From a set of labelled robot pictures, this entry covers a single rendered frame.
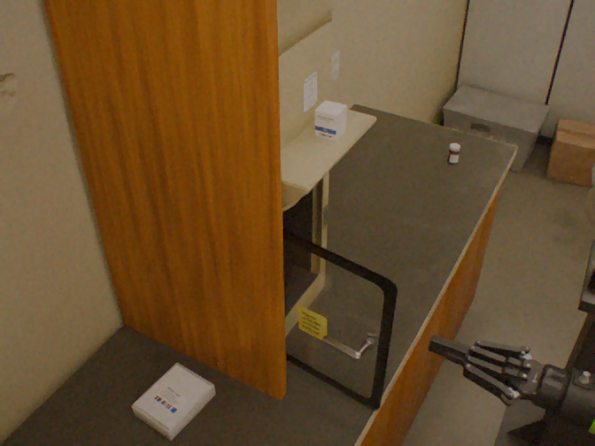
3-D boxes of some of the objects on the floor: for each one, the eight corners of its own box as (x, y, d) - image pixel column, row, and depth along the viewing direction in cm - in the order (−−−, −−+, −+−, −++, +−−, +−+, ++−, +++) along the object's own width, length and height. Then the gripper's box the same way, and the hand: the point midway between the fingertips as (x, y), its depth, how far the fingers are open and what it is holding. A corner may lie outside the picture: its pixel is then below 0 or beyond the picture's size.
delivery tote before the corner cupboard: (435, 151, 408) (441, 107, 388) (456, 125, 436) (463, 82, 415) (523, 178, 383) (535, 132, 362) (539, 149, 411) (551, 105, 390)
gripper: (574, 350, 104) (444, 305, 114) (559, 406, 95) (420, 353, 105) (562, 378, 109) (439, 333, 118) (546, 433, 100) (414, 380, 110)
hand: (448, 349), depth 110 cm, fingers closed
